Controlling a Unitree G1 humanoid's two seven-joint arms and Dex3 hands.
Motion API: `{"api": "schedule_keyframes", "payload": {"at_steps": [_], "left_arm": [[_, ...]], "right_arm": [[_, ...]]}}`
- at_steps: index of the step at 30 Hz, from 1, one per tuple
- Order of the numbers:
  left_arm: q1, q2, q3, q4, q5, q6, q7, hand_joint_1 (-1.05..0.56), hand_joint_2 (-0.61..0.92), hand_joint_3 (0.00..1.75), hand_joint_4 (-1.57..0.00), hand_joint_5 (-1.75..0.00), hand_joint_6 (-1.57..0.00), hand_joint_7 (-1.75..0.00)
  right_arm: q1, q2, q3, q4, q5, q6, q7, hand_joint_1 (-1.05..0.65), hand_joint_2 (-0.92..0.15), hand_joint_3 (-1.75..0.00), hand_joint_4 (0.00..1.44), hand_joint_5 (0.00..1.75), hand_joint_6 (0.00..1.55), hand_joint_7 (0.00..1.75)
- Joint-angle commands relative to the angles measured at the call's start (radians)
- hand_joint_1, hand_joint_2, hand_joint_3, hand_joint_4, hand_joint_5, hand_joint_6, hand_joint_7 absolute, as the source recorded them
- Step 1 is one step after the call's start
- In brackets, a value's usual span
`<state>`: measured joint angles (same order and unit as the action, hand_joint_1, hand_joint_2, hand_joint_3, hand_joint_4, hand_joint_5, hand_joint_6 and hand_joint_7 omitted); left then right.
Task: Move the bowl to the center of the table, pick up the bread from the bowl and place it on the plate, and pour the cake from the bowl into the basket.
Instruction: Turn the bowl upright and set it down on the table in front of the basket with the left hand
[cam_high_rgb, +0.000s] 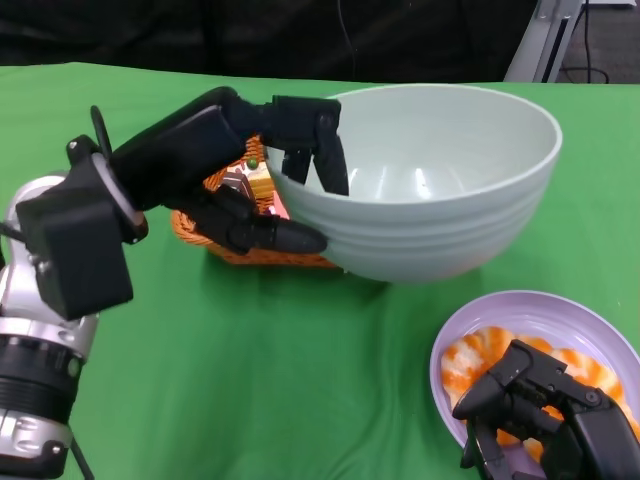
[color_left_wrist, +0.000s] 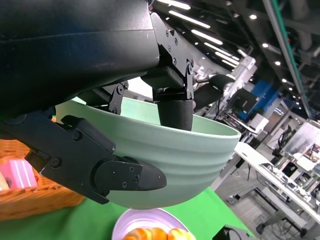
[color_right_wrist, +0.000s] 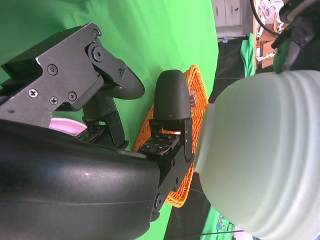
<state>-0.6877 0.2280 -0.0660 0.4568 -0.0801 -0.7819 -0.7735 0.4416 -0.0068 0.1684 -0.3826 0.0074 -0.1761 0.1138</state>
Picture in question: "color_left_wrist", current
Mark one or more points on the long magenta striped cake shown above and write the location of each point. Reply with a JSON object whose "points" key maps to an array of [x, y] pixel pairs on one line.
{"points": [[17, 172]]}

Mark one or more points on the green tablecloth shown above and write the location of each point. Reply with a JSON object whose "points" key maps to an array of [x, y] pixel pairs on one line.
{"points": [[200, 215]]}

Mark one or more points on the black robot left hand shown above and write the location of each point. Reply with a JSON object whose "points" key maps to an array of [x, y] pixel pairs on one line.
{"points": [[62, 50]]}

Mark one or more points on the grey-green bowl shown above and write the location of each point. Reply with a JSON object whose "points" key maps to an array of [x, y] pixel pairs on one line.
{"points": [[175, 162]]}

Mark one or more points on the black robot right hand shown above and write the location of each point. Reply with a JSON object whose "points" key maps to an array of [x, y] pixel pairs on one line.
{"points": [[232, 233]]}

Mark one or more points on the orange wicker basket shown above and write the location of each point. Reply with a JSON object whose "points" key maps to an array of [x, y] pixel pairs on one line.
{"points": [[32, 202]]}

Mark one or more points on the white workbench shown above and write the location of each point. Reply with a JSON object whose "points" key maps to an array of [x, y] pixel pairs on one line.
{"points": [[252, 155]]}

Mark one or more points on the black computer monitor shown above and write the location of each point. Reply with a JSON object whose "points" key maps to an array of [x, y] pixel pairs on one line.
{"points": [[243, 101]]}

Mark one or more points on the lavender plate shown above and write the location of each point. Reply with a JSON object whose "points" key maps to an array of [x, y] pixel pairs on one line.
{"points": [[142, 217]]}

